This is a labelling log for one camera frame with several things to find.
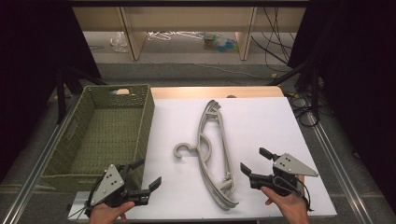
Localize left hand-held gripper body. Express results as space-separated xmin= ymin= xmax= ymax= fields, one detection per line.
xmin=90 ymin=163 xmax=151 ymax=208

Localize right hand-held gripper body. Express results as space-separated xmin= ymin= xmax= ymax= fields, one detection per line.
xmin=248 ymin=152 xmax=319 ymax=197

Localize grey plastic clothes hanger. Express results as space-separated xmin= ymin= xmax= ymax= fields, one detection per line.
xmin=173 ymin=100 xmax=233 ymax=200
xmin=199 ymin=102 xmax=236 ymax=208
xmin=199 ymin=104 xmax=240 ymax=212

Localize green woven basket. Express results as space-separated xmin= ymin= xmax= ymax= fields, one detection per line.
xmin=40 ymin=83 xmax=156 ymax=193

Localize person's left hand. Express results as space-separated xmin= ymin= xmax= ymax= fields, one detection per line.
xmin=89 ymin=201 xmax=135 ymax=224

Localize person's right hand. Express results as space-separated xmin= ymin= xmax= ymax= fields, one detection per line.
xmin=261 ymin=175 xmax=311 ymax=224

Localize black metal stand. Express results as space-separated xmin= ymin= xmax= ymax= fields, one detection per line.
xmin=55 ymin=66 xmax=107 ymax=125
xmin=266 ymin=59 xmax=322 ymax=122

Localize light wooden table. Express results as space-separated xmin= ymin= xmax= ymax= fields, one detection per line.
xmin=149 ymin=86 xmax=285 ymax=100

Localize dark curtain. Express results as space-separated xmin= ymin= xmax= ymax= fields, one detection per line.
xmin=0 ymin=0 xmax=103 ymax=183
xmin=287 ymin=0 xmax=396 ymax=204

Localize colourful plastic toys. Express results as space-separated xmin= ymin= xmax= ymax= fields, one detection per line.
xmin=202 ymin=33 xmax=240 ymax=54

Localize clear plastic bag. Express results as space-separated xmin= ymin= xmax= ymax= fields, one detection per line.
xmin=108 ymin=31 xmax=130 ymax=54

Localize beige wooden desk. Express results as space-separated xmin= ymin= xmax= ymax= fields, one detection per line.
xmin=72 ymin=7 xmax=307 ymax=62

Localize left hand-held gripper cable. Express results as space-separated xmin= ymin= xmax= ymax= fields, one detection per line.
xmin=66 ymin=174 xmax=108 ymax=219

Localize hand-held gripper cable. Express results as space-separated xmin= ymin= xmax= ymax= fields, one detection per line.
xmin=66 ymin=174 xmax=108 ymax=219
xmin=272 ymin=175 xmax=313 ymax=213

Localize right hand-held gripper cable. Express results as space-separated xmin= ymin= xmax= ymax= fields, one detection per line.
xmin=272 ymin=175 xmax=313 ymax=213

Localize metal floor rail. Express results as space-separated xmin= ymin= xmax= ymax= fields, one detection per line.
xmin=0 ymin=92 xmax=87 ymax=224
xmin=306 ymin=110 xmax=376 ymax=224

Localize black floor cables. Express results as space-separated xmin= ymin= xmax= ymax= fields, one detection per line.
xmin=287 ymin=91 xmax=323 ymax=129

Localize hanging black cables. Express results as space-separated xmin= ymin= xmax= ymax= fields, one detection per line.
xmin=250 ymin=7 xmax=297 ymax=67

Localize white wire hangers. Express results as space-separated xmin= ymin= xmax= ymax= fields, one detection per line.
xmin=146 ymin=30 xmax=205 ymax=42

